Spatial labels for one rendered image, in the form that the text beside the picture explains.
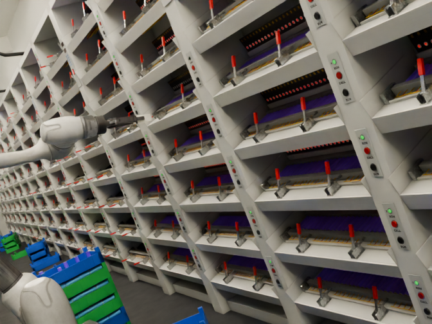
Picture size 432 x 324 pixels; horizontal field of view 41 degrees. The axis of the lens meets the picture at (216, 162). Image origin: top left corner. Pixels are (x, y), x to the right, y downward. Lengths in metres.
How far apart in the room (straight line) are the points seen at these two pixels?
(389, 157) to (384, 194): 0.10
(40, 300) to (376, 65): 1.41
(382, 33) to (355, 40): 0.08
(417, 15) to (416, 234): 0.52
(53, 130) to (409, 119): 1.41
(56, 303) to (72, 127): 0.66
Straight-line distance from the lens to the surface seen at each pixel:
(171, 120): 2.34
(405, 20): 1.23
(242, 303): 2.62
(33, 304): 2.19
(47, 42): 4.04
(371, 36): 1.31
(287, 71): 1.57
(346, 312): 1.86
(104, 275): 2.90
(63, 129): 2.28
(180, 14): 1.98
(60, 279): 2.84
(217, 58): 1.99
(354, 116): 1.41
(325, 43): 1.41
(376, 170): 1.42
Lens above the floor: 0.90
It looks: 5 degrees down
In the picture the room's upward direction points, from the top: 22 degrees counter-clockwise
